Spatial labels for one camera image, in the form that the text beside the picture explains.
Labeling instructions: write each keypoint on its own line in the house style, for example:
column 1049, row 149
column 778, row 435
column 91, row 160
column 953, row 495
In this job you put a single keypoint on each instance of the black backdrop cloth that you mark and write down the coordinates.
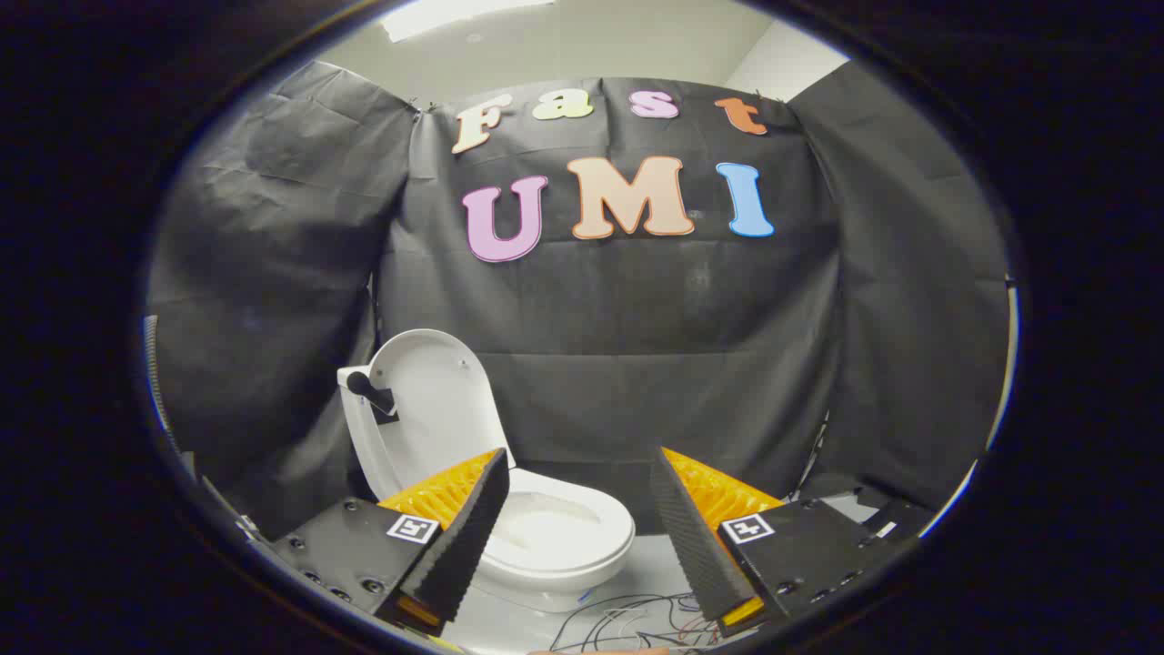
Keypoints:
column 637, row 318

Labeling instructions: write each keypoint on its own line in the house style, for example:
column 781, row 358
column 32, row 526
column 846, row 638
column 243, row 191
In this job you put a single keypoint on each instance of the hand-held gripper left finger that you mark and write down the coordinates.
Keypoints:
column 468, row 537

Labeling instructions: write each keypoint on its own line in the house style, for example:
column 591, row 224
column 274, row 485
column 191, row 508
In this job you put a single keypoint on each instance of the black box with white label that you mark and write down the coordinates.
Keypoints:
column 896, row 523

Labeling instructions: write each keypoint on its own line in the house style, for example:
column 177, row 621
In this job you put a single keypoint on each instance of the white toilet lid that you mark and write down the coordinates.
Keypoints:
column 441, row 409

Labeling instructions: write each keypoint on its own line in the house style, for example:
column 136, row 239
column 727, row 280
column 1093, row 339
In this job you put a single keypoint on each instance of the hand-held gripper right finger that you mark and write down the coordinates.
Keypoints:
column 687, row 537

